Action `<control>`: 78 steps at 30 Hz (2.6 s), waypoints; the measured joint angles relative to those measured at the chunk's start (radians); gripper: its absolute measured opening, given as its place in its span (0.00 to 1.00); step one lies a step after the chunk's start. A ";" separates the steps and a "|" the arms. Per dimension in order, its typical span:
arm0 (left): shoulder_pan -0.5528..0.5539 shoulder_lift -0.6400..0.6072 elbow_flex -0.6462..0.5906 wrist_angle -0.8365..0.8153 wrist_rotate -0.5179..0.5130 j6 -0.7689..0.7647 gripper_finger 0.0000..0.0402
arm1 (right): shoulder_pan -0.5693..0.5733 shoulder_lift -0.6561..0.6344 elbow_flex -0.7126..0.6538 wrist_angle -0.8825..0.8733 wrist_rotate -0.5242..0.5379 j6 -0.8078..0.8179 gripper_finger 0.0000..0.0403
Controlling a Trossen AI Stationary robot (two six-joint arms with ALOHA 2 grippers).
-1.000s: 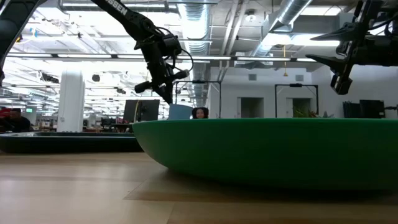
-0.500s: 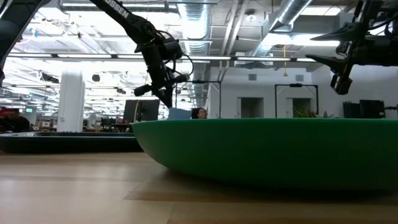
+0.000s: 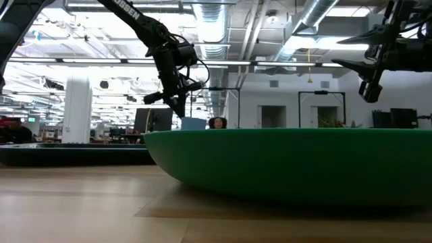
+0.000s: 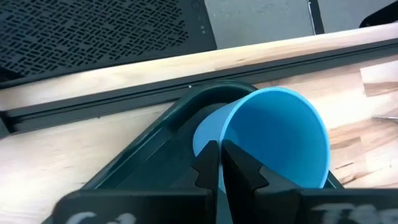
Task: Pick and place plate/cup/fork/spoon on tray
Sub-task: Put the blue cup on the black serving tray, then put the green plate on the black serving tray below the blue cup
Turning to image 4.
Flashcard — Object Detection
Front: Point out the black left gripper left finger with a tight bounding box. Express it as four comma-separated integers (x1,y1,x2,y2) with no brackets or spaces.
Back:
43,139,220,224

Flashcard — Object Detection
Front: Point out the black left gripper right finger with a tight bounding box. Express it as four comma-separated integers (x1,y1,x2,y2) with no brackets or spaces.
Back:
221,139,398,224

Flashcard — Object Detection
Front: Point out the blue plastic cup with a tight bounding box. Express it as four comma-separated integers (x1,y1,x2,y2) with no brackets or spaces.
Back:
192,86,331,194

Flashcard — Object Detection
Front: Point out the dark green plastic tray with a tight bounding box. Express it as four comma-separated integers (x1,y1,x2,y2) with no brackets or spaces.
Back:
42,79,345,224

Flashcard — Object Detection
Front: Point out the black perforated floor grille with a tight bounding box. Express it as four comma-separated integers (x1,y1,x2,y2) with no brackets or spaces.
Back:
0,0,218,90

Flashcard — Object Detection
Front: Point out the black aluminium table frame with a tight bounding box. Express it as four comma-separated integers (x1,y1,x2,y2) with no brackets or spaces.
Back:
0,37,398,139

